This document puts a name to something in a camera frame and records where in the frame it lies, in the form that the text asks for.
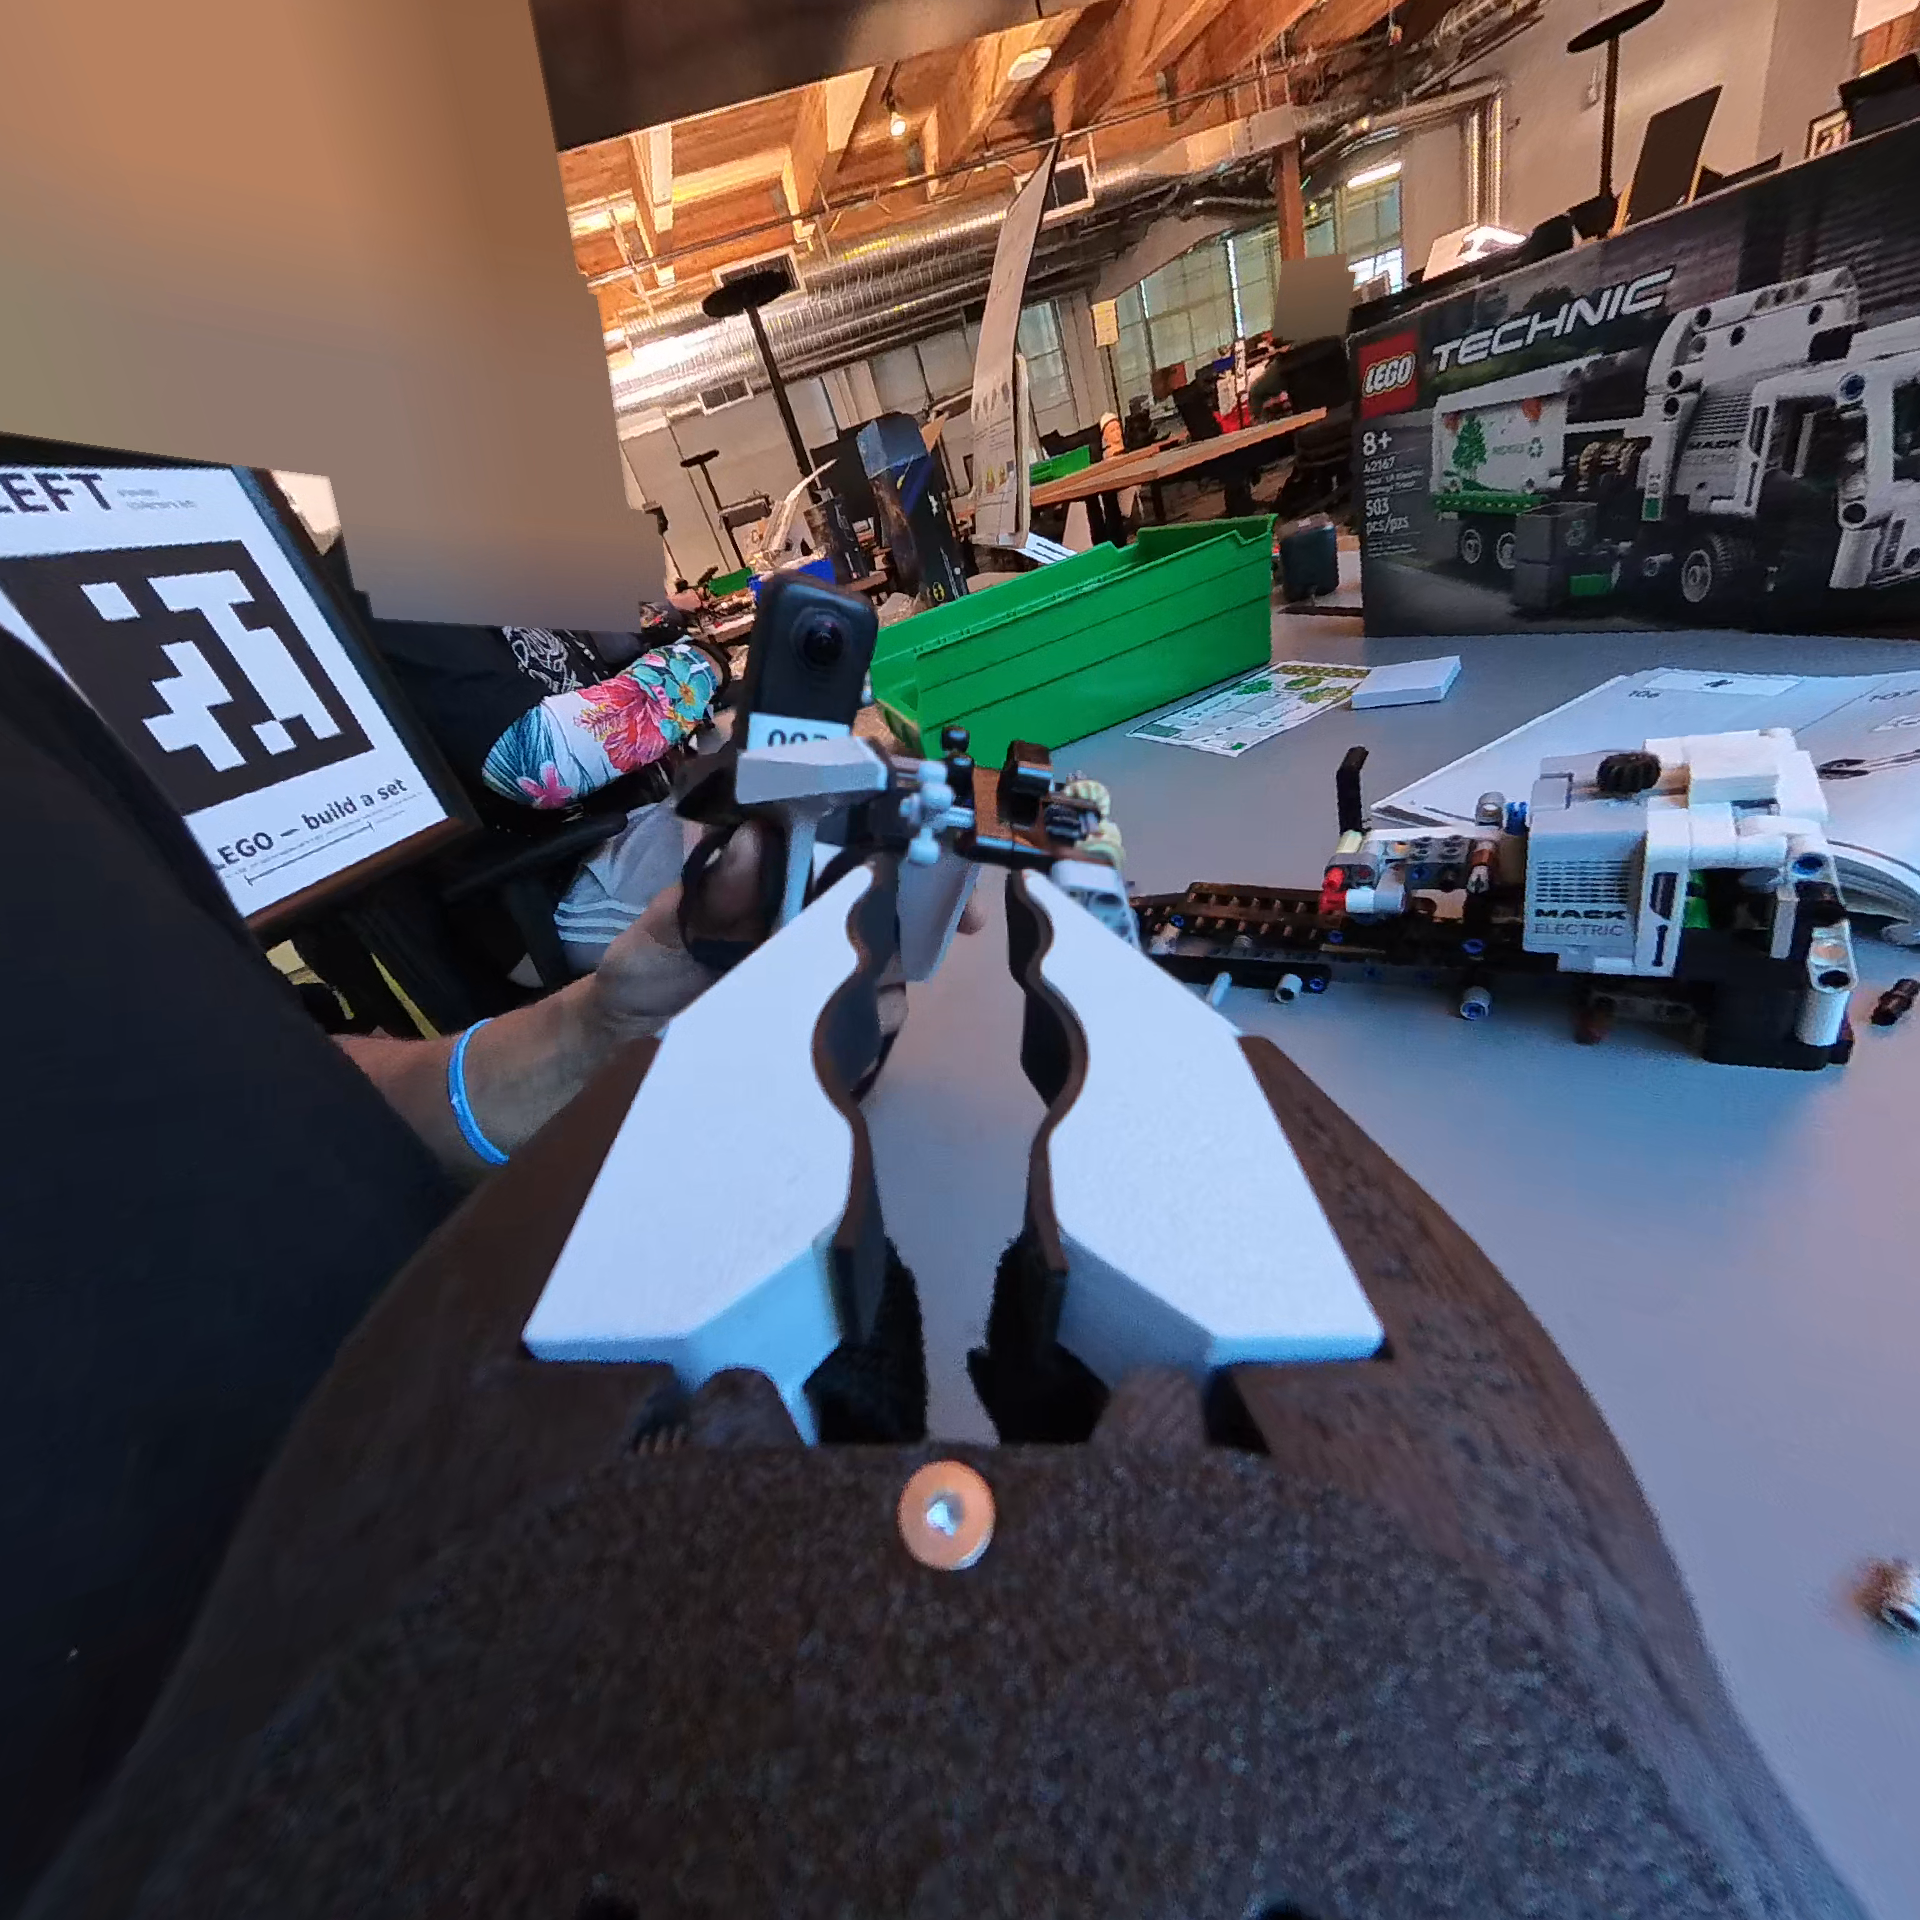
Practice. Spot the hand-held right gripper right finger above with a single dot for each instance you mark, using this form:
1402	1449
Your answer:
1184	1182

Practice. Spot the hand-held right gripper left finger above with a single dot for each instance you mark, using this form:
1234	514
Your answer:
703	1173

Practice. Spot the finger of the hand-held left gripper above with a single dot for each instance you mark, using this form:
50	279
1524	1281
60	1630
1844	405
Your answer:
935	912
812	779

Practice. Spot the grey cross lego piece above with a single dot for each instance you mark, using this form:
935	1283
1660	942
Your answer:
928	813

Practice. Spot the small black lego subassembly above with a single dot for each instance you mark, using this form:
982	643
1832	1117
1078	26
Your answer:
1034	813

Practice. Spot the white lego truck model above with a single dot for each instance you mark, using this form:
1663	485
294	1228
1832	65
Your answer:
1623	882

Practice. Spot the dark lego connector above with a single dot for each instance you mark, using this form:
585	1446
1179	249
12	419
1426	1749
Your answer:
1895	1000

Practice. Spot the black lego set box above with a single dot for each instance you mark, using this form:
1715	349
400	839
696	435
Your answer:
1648	446

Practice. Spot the person's left hand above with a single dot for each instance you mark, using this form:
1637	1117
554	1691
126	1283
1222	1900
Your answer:
646	977

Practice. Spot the black box with yellow logo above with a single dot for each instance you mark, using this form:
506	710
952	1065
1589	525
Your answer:
907	514

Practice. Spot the floral cloth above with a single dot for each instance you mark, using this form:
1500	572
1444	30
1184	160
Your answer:
600	734

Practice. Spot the blue wristband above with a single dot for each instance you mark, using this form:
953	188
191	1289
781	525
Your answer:
468	1117

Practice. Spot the green plastic bin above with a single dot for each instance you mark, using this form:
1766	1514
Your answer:
1078	650

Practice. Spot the black floor lamp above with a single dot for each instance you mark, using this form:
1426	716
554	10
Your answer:
1615	90
754	291

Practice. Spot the green printed sticker sheet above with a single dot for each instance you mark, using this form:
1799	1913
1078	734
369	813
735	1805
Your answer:
1242	707

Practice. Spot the white banner stand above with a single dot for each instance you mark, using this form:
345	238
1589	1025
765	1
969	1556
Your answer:
1009	331

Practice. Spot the long wooden table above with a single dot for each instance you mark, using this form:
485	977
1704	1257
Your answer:
1184	446

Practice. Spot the framed marker sign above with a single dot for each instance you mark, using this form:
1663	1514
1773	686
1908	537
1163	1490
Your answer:
294	813

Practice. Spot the open instruction booklet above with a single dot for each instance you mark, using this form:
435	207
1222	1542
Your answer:
1500	779

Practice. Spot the dark cup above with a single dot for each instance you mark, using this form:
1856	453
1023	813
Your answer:
1304	554

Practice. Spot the small white box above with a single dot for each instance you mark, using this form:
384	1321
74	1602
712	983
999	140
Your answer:
1407	686

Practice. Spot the person's dark clothing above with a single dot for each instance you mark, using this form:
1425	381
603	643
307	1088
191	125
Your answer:
151	1196

